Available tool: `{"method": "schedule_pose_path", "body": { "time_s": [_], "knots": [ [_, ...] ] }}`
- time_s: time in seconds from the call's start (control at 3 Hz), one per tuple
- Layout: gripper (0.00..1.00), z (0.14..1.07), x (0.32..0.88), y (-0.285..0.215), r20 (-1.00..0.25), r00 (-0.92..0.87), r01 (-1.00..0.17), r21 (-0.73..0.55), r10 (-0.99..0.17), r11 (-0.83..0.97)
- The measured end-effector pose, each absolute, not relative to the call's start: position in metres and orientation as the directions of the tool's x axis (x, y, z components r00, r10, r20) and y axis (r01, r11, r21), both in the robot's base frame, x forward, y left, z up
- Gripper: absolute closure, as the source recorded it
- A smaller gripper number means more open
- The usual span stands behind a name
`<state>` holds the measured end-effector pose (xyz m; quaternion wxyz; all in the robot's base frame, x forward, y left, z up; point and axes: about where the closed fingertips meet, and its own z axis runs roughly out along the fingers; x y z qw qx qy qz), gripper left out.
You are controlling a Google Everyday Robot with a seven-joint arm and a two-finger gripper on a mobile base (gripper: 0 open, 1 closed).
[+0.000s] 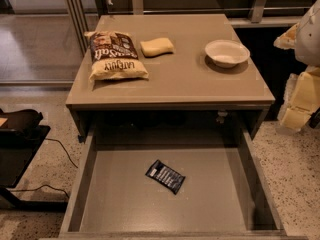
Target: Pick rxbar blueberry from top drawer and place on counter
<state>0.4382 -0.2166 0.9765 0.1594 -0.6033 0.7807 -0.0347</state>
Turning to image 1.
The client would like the dark blue rxbar wrapper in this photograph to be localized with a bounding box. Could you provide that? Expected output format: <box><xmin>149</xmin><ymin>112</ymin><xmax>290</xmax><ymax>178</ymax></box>
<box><xmin>145</xmin><ymin>160</ymin><xmax>185</xmax><ymax>195</ymax></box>

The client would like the black floor cable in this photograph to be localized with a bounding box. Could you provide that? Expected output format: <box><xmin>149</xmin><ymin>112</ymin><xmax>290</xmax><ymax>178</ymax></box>
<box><xmin>9</xmin><ymin>137</ymin><xmax>79</xmax><ymax>200</ymax></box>

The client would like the grey cabinet with counter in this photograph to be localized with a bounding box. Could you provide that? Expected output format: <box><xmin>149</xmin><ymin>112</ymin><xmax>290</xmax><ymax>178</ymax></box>
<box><xmin>66</xmin><ymin>14</ymin><xmax>274</xmax><ymax>137</ymax></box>

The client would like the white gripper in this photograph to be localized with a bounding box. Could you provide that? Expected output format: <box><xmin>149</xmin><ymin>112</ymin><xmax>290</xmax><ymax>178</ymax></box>
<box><xmin>273</xmin><ymin>23</ymin><xmax>320</xmax><ymax>131</ymax></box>

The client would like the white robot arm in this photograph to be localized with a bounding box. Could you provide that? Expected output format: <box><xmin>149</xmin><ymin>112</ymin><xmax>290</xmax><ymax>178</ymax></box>
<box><xmin>274</xmin><ymin>0</ymin><xmax>320</xmax><ymax>132</ymax></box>

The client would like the brown yellow chip bag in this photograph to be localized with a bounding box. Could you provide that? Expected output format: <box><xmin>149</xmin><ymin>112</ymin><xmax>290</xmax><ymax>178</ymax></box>
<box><xmin>85</xmin><ymin>31</ymin><xmax>149</xmax><ymax>82</ymax></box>

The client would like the open grey top drawer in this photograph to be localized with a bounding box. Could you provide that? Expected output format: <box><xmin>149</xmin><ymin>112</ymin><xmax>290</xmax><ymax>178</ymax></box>
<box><xmin>39</xmin><ymin>122</ymin><xmax>309</xmax><ymax>240</ymax></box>

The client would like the white bowl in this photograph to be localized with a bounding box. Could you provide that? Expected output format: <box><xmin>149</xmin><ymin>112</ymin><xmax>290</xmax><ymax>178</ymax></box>
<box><xmin>205</xmin><ymin>40</ymin><xmax>250</xmax><ymax>68</ymax></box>

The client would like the black stand with tray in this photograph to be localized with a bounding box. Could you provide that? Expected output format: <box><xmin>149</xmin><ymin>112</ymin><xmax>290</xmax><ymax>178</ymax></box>
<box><xmin>0</xmin><ymin>109</ymin><xmax>67</xmax><ymax>212</ymax></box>

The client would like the yellow sponge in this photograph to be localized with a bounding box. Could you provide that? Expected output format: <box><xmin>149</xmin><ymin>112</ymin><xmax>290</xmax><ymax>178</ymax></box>
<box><xmin>140</xmin><ymin>38</ymin><xmax>174</xmax><ymax>57</ymax></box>

